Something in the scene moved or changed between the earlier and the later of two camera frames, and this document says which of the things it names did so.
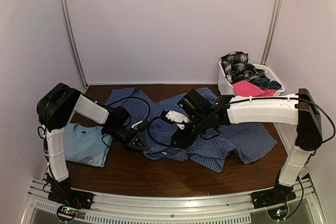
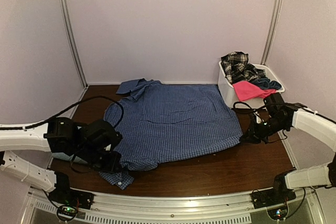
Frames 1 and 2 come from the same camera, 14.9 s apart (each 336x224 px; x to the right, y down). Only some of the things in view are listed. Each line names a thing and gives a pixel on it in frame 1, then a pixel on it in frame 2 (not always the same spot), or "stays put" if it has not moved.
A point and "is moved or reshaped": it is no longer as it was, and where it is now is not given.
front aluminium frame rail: (219, 209) stays put
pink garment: (247, 89) stays put
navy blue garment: (265, 83) stays put
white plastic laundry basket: (224, 88) stays put
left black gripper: (131, 138) -> (110, 168)
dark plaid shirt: (236, 68) stays put
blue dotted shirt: (201, 132) is moved or reshaped
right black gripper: (185, 141) -> (254, 137)
